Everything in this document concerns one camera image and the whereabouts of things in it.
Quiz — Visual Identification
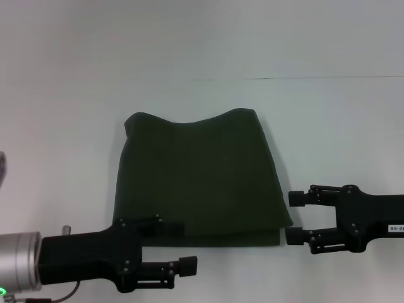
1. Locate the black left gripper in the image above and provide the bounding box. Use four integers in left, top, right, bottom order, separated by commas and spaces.
39, 213, 199, 293

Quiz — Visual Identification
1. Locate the dark green FREE! t-shirt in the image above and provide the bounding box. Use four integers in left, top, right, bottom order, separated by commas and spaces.
112, 107, 294, 248

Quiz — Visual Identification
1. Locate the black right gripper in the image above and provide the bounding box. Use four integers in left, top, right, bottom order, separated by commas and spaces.
285, 184, 404, 256

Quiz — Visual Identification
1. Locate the left arm cable with plug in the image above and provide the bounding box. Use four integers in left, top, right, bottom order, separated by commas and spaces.
0, 282, 83, 303

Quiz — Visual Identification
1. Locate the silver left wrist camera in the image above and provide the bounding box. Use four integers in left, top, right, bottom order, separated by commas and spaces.
0, 150, 9, 191

